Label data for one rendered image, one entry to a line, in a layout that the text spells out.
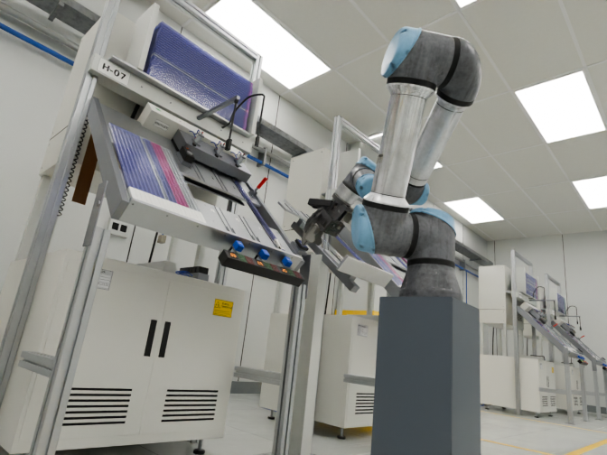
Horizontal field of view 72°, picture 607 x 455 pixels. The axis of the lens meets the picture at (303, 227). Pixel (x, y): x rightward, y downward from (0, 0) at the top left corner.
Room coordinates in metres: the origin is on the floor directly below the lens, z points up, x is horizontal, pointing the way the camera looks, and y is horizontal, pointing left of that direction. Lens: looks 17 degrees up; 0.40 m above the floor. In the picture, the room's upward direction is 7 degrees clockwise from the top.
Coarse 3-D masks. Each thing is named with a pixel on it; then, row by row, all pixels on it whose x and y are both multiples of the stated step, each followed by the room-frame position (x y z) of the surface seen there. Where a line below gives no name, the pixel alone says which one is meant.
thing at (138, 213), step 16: (128, 208) 1.04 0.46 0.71; (144, 208) 1.06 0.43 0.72; (160, 208) 1.09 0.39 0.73; (144, 224) 1.10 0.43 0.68; (160, 224) 1.12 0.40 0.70; (176, 224) 1.15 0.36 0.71; (192, 224) 1.17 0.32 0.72; (208, 224) 1.20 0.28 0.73; (192, 240) 1.22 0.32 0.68; (208, 240) 1.24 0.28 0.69; (224, 240) 1.27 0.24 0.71; (240, 240) 1.30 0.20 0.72; (256, 256) 1.40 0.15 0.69; (272, 256) 1.42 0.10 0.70; (288, 256) 1.46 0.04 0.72
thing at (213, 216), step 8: (200, 200) 1.34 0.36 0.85; (200, 208) 1.30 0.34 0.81; (208, 208) 1.34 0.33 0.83; (216, 208) 1.39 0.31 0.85; (208, 216) 1.30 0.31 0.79; (216, 216) 1.34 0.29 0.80; (224, 216) 1.37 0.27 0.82; (232, 216) 1.43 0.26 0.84; (216, 224) 1.29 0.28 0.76; (224, 224) 1.33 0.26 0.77; (232, 224) 1.38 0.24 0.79; (240, 224) 1.42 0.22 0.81; (248, 224) 1.47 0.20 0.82; (256, 224) 1.51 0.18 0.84; (232, 232) 1.33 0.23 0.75; (240, 232) 1.37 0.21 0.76; (248, 232) 1.41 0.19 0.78; (256, 232) 1.46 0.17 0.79; (264, 232) 1.51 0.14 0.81; (256, 240) 1.40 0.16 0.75; (264, 240) 1.45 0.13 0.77; (272, 240) 1.50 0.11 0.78; (280, 240) 1.55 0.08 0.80; (288, 248) 1.54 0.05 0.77
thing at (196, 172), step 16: (112, 112) 1.41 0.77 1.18; (128, 128) 1.40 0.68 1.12; (144, 128) 1.49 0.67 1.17; (112, 144) 1.24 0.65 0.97; (160, 144) 1.48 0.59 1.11; (176, 160) 1.47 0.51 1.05; (192, 176) 1.46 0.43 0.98; (208, 176) 1.56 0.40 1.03; (224, 176) 1.68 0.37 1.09; (224, 192) 1.57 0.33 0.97; (240, 192) 1.66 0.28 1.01
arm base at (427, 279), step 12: (408, 264) 1.02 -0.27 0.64; (420, 264) 0.98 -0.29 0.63; (432, 264) 0.97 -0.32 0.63; (444, 264) 0.97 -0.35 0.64; (408, 276) 1.00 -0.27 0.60; (420, 276) 0.97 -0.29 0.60; (432, 276) 0.96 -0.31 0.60; (444, 276) 0.96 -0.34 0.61; (408, 288) 0.99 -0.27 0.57; (420, 288) 0.96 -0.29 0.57; (432, 288) 0.95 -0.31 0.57; (444, 288) 0.96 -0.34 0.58; (456, 288) 0.97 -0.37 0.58
